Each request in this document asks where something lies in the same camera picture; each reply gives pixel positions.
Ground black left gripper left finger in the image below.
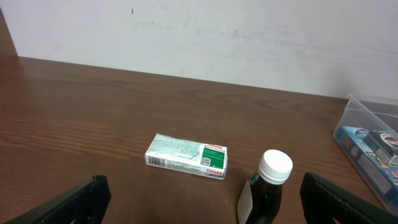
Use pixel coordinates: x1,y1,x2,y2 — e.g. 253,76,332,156
6,175,111,224

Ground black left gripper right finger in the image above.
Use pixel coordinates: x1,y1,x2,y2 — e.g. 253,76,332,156
300,172,397,224

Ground dark bottle white cap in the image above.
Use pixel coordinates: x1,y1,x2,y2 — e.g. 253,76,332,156
237,149,293,224

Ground blue Kool Fever box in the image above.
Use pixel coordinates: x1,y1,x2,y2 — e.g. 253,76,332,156
334,126,397,205

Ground white green Panadol box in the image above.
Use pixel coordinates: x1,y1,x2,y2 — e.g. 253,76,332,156
145,134,228,180

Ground clear plastic container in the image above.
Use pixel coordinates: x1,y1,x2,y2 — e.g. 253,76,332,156
333,94,397,215

